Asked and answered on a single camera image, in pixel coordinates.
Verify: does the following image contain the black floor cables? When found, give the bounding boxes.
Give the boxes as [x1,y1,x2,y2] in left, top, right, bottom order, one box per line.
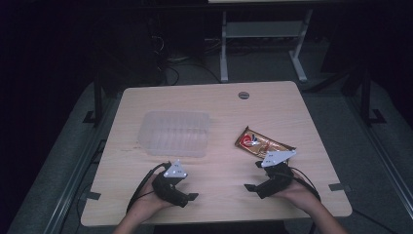
[152,33,225,86]

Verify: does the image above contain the aluminium floor rail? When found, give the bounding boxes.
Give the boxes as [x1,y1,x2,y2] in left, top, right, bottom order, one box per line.
[42,94,123,234]
[343,94,413,211]

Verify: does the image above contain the grey tape piece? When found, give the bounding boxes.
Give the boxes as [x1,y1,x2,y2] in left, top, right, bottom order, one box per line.
[80,191,102,201]
[327,182,353,193]

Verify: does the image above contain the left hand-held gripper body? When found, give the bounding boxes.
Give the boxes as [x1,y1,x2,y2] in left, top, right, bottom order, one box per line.
[151,159,190,209]

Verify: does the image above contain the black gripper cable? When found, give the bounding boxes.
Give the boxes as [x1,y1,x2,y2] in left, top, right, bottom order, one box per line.
[126,161,170,214]
[289,166,322,203]

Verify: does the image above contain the black floor cable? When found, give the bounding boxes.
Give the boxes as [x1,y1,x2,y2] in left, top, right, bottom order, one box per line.
[351,209,402,234]

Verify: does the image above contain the white metal desk frame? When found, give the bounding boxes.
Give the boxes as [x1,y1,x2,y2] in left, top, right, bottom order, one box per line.
[219,9,315,84]

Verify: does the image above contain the person's right hand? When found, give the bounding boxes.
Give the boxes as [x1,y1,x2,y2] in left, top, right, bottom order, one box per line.
[278,171,321,215]

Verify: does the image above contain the person's left hand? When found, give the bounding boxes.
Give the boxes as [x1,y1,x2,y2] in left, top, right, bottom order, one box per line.
[128,175,175,225]

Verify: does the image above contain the golden snack packet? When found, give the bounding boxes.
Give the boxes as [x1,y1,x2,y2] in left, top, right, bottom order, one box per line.
[235,125,297,161]

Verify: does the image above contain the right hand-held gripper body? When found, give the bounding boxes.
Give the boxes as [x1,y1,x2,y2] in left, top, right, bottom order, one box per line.
[256,148,297,200]

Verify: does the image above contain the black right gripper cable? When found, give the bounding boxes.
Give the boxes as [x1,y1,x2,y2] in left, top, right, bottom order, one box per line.
[289,166,322,203]

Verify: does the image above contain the clear plastic container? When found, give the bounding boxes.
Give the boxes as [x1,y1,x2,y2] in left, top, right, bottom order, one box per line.
[137,109,211,159]

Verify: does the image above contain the black metal stand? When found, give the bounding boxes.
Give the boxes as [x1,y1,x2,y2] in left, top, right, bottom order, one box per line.
[82,69,106,127]
[358,66,388,127]

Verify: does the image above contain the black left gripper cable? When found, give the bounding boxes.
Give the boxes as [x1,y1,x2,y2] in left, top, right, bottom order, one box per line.
[126,161,170,214]

